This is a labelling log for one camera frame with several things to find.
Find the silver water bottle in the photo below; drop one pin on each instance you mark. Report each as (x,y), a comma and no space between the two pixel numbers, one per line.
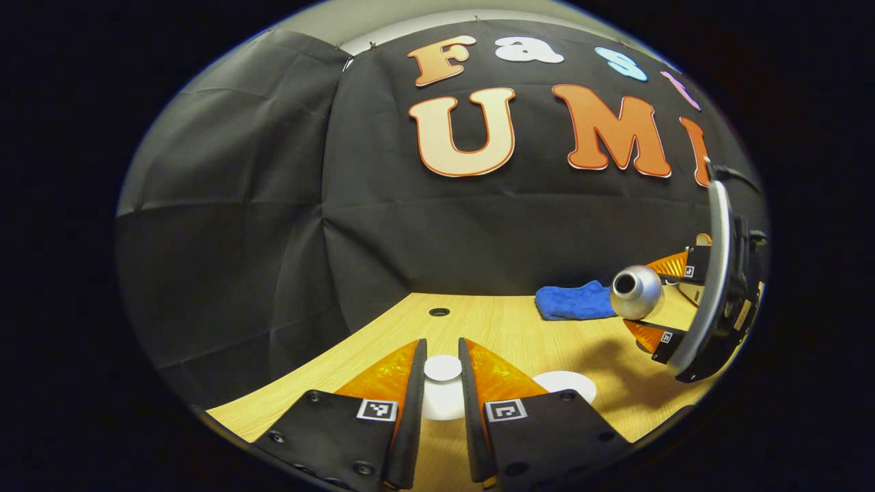
(639,292)

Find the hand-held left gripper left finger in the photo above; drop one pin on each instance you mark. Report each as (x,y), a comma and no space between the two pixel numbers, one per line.
(413,424)

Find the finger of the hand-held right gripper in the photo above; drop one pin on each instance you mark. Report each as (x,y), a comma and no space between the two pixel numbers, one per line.
(660,340)
(687,266)

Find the white teacup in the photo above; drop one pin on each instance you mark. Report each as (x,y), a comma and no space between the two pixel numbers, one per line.
(564,386)

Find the white teacup lid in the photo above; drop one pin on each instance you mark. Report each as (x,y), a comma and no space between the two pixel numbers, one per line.
(443,403)

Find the blue towel cloth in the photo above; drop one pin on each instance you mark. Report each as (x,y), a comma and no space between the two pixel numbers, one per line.
(571,302)

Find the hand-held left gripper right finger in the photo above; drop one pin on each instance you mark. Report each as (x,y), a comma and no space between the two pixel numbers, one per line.
(472,424)

